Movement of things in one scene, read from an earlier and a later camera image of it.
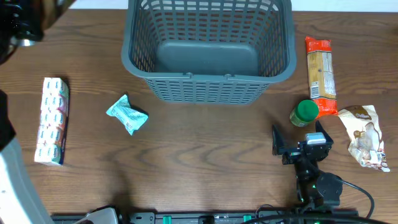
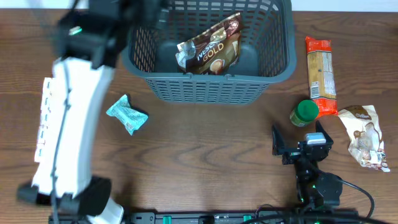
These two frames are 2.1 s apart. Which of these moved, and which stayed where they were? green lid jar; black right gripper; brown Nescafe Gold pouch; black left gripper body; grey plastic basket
Moved: brown Nescafe Gold pouch; black left gripper body
Stayed: grey plastic basket; green lid jar; black right gripper
